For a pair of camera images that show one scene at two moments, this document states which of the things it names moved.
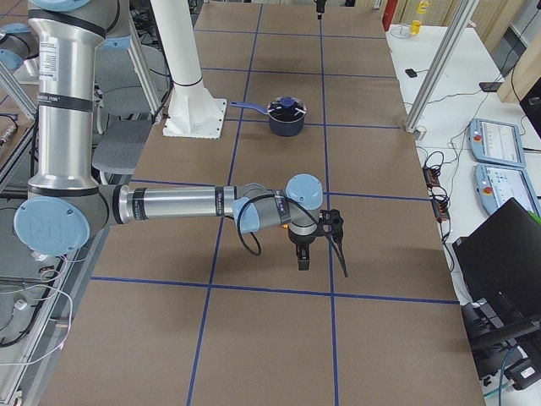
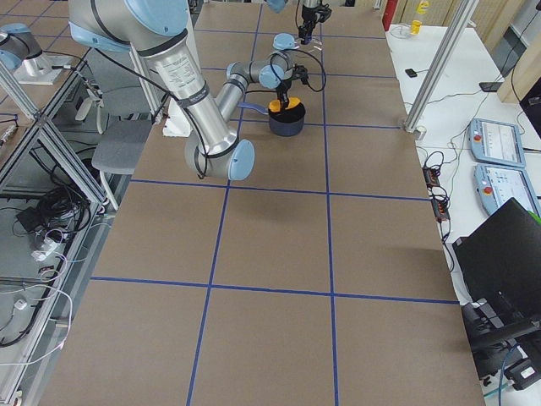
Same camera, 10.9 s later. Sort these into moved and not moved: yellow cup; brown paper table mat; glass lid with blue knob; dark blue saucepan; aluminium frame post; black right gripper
Moved: glass lid with blue knob; black right gripper
Not moved: aluminium frame post; yellow cup; brown paper table mat; dark blue saucepan
